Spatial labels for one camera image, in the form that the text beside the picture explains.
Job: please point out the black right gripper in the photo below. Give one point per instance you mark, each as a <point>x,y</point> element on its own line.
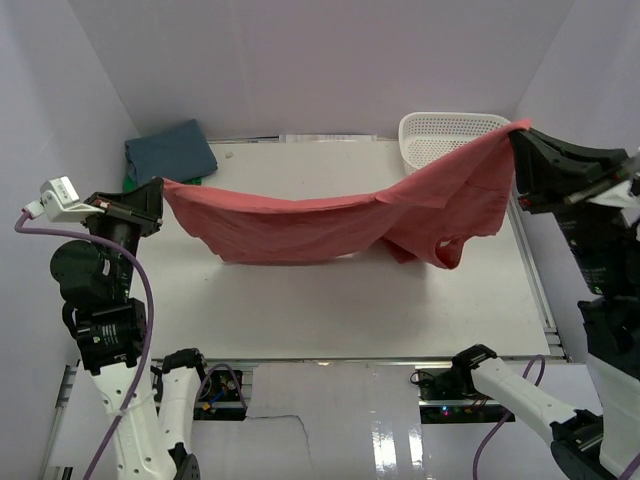
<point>547,173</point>

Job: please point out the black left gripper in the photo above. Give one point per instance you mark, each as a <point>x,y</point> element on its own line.
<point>147,198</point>

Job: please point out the red t shirt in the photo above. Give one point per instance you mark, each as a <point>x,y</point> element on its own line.
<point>427,216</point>

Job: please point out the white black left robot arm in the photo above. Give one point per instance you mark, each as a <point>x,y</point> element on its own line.
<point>111,328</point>

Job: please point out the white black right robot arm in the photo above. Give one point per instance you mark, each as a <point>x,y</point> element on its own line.
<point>584,445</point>

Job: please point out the folded green t shirt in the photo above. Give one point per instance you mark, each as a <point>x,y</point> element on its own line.
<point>129,184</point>

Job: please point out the folded blue t shirt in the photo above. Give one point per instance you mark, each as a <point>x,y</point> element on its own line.
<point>179,153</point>

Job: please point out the white perforated plastic basket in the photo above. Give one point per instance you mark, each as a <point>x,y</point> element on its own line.
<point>425,137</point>

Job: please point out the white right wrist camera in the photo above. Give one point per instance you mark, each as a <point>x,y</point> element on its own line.
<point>624,194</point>

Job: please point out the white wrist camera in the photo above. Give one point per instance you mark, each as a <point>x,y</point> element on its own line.
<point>624,194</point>
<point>59,202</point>

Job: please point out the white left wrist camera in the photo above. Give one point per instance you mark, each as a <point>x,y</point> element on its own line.
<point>59,202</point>

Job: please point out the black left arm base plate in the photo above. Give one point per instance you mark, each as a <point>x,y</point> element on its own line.
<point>220,399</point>

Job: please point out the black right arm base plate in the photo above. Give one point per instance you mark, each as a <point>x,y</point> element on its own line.
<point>441,403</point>

